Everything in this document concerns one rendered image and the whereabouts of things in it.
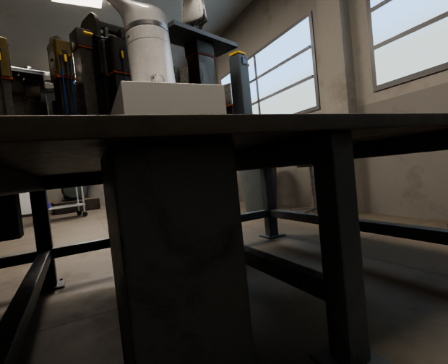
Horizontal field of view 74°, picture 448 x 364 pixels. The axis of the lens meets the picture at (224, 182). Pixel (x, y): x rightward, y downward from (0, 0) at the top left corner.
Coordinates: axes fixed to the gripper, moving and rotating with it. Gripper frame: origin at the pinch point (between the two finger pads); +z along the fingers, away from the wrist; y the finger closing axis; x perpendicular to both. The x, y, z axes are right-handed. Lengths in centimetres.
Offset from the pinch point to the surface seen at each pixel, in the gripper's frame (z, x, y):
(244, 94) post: 24.2, -21.3, -12.3
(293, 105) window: -17, -284, 10
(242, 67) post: 10.9, -21.7, -12.4
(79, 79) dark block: 23, 41, 26
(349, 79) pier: -20, -218, -60
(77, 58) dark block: 16, 41, 26
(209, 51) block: 8.4, -0.3, -5.3
